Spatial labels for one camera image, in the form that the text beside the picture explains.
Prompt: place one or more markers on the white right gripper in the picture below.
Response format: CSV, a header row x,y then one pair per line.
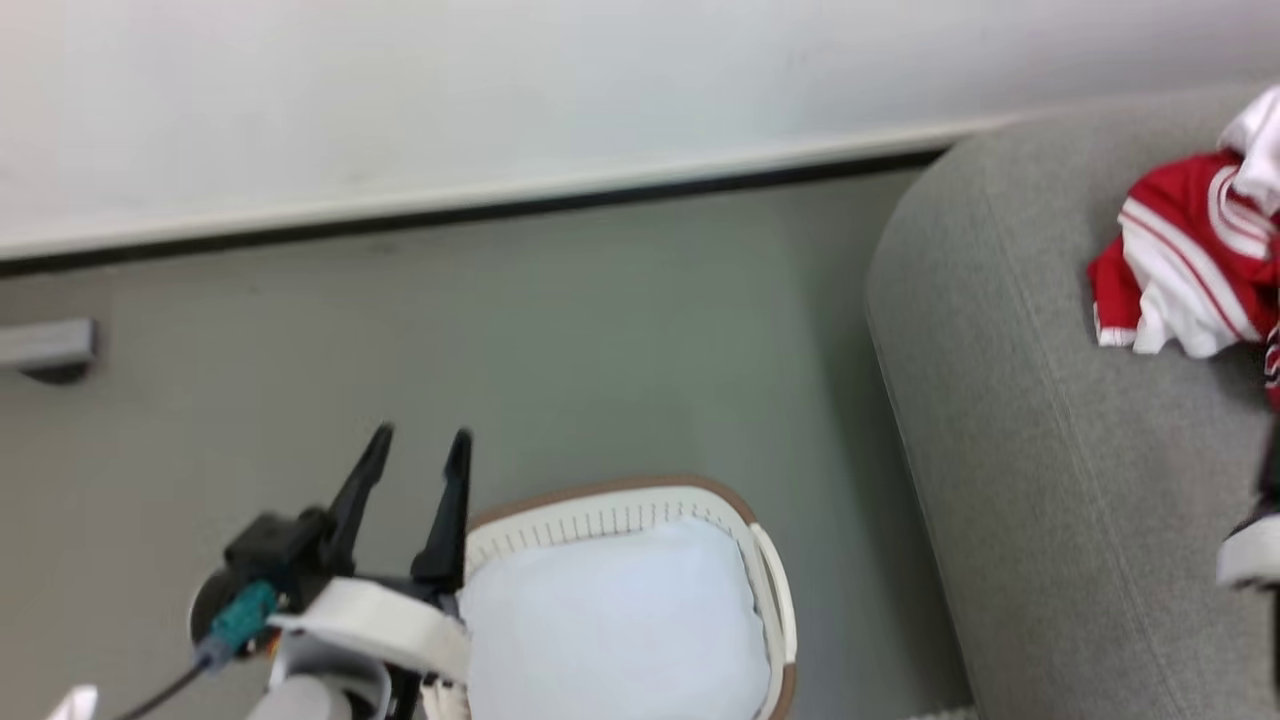
x,y
1252,555

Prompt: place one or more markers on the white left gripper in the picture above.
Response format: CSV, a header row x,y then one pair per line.
x,y
385,620

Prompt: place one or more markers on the red and white jersey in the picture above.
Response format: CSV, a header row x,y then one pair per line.
x,y
1180,250

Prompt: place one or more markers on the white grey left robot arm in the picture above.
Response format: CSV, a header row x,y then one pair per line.
x,y
320,685

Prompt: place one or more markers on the grey fabric sofa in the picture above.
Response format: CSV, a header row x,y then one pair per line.
x,y
1050,450

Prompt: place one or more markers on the white laundry basket brown rim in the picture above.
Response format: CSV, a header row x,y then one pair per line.
x,y
620,505

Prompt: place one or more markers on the white cloth bundle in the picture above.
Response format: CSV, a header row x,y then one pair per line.
x,y
620,630

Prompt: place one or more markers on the black round foot pad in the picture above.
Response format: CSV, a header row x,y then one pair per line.
x,y
55,374

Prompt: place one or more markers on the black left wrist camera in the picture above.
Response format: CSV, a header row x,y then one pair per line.
x,y
275,548

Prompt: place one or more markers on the white wall baseboard strip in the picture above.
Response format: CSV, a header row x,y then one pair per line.
x,y
450,200

